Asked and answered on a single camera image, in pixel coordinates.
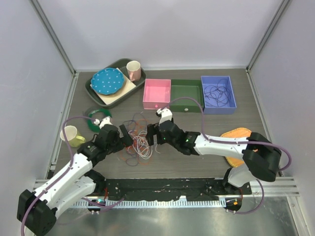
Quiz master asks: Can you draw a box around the blue dotted plate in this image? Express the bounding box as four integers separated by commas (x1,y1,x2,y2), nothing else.
91,68,125,95

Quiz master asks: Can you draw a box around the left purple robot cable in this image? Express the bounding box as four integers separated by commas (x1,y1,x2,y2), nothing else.
21,117,99,233

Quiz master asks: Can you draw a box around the pink mug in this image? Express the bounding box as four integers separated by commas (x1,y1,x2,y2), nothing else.
126,60,141,82

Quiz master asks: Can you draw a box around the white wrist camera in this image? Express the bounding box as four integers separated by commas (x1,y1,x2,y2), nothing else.
156,108,172,124
93,116,113,129

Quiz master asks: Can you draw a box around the green plastic box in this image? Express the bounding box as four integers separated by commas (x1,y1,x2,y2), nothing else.
169,79,204,113

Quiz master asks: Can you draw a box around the yellow mug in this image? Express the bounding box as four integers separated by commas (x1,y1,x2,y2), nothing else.
60,125,86,148

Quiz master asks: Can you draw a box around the orange woven mat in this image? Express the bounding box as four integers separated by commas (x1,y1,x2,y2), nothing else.
221,127,251,168

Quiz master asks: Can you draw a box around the orange thin cable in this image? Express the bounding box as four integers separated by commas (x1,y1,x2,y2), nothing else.
119,119,155,165

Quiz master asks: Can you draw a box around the green tape roll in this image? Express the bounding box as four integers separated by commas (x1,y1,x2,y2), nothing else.
85,107,112,133

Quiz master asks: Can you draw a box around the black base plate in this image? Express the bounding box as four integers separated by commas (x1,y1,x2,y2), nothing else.
88,178,252,202

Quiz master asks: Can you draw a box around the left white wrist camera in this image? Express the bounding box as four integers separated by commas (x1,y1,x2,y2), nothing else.
93,116,113,129

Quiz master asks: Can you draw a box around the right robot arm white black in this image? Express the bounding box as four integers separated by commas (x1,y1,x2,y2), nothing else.
146,120,282,194

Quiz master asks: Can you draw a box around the beige square board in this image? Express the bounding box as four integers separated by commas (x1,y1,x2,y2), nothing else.
90,68,136,105

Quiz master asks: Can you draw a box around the pink plastic box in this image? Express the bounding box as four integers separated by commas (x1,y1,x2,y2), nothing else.
143,79,171,110

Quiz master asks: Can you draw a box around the white slotted cable duct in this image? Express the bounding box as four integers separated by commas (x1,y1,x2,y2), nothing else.
73,199,227,209

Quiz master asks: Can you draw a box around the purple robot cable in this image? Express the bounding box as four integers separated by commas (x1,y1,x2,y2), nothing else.
162,97,291,173
21,117,99,233

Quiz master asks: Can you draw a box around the white thin cable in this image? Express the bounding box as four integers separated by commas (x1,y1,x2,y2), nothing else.
130,130,160,165

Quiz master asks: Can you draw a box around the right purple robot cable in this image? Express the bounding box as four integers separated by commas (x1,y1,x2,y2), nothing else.
162,97,291,173

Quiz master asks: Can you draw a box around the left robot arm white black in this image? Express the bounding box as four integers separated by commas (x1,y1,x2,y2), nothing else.
17,124,133,236

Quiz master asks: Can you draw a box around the blue plastic box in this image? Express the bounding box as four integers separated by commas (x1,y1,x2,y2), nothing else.
201,76,237,115

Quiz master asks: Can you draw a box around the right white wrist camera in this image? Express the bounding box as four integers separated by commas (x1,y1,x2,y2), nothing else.
156,108,172,124

